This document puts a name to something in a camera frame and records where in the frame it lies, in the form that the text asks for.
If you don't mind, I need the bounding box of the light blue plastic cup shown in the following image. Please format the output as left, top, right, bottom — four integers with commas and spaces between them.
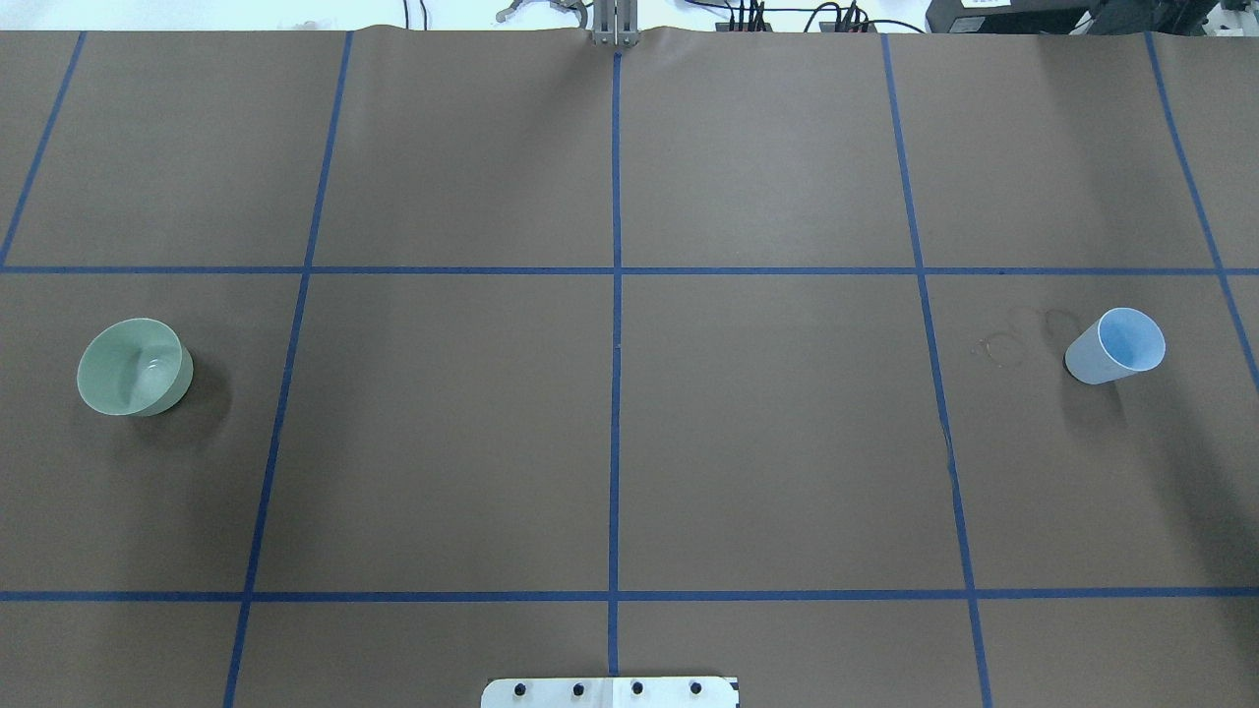
1064, 307, 1168, 385

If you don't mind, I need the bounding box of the green ceramic bowl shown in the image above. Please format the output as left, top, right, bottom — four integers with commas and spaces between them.
76, 317, 195, 417

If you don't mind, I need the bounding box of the black electronic box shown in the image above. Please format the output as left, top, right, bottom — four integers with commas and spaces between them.
925, 1, 1094, 34

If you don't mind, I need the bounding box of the silver aluminium frame post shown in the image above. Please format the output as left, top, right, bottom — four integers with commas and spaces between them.
589, 0, 640, 49

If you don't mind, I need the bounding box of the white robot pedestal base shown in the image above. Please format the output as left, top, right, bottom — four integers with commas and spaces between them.
480, 677, 742, 707

